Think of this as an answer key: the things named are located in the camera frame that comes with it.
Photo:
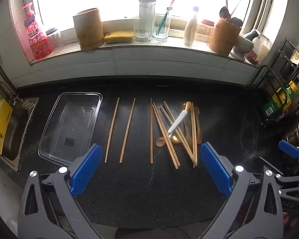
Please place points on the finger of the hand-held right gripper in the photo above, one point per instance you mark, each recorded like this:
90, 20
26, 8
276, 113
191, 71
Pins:
289, 149
271, 165

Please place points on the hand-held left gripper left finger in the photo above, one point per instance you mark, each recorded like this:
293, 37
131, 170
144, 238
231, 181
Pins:
86, 169

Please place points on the green plastic bottle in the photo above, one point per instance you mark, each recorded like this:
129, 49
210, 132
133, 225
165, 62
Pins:
272, 105

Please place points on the brown wooden spoon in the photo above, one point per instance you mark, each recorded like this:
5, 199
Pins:
236, 22

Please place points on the small black-lidded glass jar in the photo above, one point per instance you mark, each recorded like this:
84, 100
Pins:
54, 41

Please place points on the stone pestle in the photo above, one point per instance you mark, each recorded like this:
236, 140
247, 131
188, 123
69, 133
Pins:
253, 33

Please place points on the dark wooden spoon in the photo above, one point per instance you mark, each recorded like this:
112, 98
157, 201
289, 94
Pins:
224, 11

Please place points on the gold metal spoon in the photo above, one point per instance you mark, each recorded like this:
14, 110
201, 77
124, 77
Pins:
175, 138

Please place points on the silver metal spoon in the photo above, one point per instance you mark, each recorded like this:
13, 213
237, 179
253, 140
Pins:
182, 108

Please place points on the metal faucet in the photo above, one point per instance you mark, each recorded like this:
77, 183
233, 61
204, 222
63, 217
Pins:
5, 87

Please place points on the yellow cardboard box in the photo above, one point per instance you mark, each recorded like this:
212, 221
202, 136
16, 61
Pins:
0, 124

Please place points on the tall clear glass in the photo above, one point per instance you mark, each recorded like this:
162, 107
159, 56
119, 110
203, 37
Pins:
144, 29

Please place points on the green toothbrush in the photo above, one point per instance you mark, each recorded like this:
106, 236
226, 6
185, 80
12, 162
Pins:
163, 22

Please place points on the pink dish soap bottle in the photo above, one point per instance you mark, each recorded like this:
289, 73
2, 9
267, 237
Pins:
37, 42

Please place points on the bamboo utensil holder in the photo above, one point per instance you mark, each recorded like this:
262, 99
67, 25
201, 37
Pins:
224, 39
88, 29

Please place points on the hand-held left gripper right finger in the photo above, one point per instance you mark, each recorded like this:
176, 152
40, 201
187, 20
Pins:
215, 169

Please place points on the clear plastic jar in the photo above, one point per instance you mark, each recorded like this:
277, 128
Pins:
263, 49

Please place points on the dark brown chopstick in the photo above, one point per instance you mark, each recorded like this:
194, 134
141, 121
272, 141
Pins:
165, 114

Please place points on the bag of dried red chili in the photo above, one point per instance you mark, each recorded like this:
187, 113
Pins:
251, 56

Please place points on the yellow sponge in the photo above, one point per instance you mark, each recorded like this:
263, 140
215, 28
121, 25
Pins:
119, 37

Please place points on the person's right hand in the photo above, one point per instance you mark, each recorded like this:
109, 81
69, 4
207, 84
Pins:
287, 219

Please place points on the stainless steel sink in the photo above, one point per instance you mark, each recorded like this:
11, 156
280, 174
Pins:
17, 119

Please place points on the short clear glass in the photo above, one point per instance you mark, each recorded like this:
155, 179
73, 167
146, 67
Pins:
162, 36

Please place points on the wooden chopstick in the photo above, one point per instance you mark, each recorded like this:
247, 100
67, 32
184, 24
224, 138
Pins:
127, 130
193, 129
175, 154
166, 142
185, 142
112, 130

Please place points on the white bottle with blue cap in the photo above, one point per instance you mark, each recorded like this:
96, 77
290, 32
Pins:
190, 29

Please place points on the thin metal skewer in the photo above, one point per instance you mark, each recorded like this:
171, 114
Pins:
236, 6

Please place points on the stone mortar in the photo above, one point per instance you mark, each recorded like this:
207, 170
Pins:
243, 47

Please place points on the clear plastic container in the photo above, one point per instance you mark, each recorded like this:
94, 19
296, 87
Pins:
64, 119

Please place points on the dark thin stick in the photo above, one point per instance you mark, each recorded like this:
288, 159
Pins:
226, 2

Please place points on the red-lidded plastic jar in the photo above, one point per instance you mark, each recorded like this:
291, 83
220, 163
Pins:
205, 31

